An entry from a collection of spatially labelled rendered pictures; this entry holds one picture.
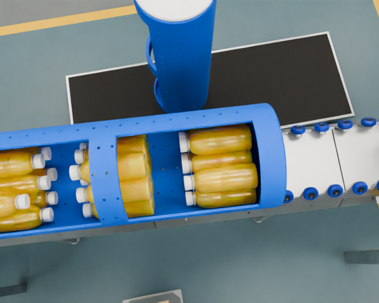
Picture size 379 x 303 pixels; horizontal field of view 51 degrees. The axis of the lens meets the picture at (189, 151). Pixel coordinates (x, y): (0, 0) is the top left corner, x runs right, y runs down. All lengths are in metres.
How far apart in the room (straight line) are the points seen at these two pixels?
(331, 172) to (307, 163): 0.08
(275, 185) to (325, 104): 1.32
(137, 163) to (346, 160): 0.68
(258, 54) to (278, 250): 1.07
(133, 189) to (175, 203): 0.18
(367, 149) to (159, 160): 0.66
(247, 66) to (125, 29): 0.80
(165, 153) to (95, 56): 1.40
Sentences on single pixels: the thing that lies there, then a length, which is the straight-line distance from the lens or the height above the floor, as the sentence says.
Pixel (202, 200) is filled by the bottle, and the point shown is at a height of 1.07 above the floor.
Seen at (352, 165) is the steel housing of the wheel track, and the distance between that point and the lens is 1.36.
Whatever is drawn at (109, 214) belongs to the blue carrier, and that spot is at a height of 1.17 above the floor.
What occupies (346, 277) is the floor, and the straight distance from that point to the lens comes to 2.29.
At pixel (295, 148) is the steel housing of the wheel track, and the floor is 0.93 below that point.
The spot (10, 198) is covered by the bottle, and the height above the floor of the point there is 1.13.
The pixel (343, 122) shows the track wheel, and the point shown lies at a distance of 1.34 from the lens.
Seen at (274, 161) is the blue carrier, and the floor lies 1.22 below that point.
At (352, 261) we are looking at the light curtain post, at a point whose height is 0.09.
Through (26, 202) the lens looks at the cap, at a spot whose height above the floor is 1.10.
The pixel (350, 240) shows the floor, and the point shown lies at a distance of 2.31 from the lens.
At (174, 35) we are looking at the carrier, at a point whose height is 0.95.
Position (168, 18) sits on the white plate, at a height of 1.04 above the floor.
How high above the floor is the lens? 2.15
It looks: 75 degrees down
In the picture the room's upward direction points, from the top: 1 degrees counter-clockwise
